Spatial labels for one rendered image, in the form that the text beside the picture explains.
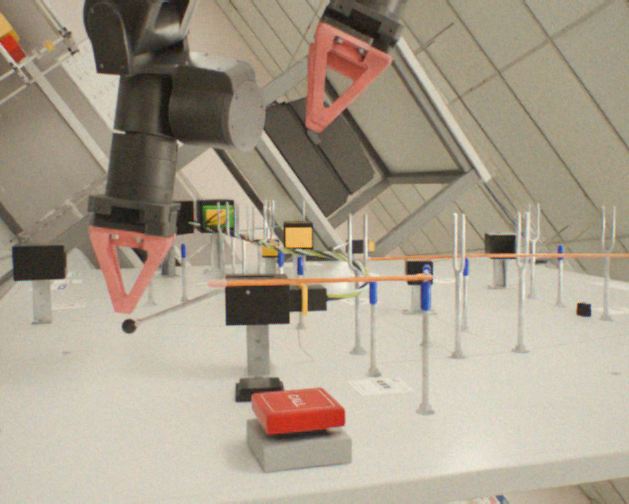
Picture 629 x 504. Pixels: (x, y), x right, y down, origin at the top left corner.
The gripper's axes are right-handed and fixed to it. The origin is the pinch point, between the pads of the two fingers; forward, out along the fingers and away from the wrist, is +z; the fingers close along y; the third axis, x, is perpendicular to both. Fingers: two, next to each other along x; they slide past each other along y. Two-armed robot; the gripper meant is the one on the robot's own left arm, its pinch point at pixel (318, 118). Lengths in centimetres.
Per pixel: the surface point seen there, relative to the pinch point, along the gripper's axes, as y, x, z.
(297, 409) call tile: -21.0, -5.3, 19.2
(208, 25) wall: 770, 130, -141
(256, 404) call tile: -19.0, -3.1, 20.5
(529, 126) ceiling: 365, -131, -96
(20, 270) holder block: 27.2, 25.2, 29.1
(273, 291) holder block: -2.1, -2.4, 15.4
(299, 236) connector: 55, -7, 12
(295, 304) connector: -1.4, -4.7, 15.8
